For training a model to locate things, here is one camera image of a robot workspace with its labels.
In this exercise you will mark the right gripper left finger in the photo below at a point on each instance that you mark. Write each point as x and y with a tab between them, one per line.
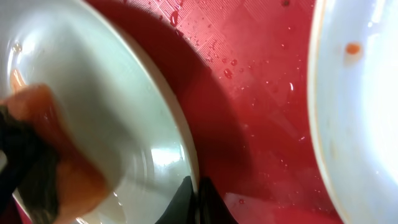
182	207

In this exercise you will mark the red plastic tray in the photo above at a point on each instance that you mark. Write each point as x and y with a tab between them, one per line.
238	69

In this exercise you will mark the white plate top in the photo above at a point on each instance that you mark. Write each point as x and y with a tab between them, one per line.
352	106

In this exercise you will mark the white plate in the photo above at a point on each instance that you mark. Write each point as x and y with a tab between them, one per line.
352	106
114	102

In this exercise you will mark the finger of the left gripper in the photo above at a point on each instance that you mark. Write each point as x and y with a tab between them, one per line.
17	144

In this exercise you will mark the orange green sponge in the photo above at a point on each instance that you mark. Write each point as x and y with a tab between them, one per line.
62	184

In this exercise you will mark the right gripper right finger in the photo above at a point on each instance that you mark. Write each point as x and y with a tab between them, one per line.
212	208

